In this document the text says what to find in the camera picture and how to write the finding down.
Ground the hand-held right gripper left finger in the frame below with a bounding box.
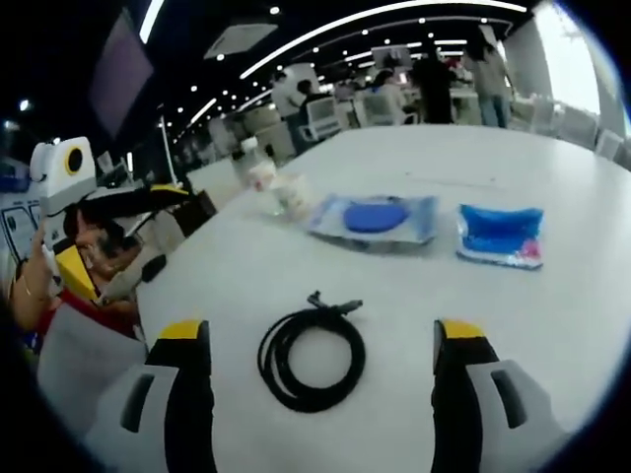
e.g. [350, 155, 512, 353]
[85, 317, 219, 473]

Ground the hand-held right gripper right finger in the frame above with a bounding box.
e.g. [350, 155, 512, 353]
[430, 317, 574, 473]

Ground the black cable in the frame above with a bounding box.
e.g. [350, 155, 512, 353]
[256, 290, 367, 414]

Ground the clear water bottle red label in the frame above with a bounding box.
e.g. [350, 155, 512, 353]
[239, 136, 280, 198]

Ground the white paper cup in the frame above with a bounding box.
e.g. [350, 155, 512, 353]
[270, 174, 312, 219]

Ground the blue tissue packet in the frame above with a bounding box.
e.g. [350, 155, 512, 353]
[456, 202, 546, 271]

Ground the clear packet with blue disc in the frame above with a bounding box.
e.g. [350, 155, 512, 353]
[308, 193, 440, 252]

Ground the person's left hand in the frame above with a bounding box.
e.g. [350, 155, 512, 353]
[12, 230, 56, 298]

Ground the grey cloth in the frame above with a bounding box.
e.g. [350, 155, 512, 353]
[36, 304, 149, 438]

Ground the white table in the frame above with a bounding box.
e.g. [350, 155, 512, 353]
[83, 122, 631, 473]

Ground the hanging dark screen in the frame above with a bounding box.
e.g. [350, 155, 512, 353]
[88, 9, 155, 140]

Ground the ceiling air vent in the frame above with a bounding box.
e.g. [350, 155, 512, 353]
[204, 19, 280, 60]

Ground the white mesh chair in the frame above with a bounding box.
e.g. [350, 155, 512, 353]
[303, 96, 342, 139]

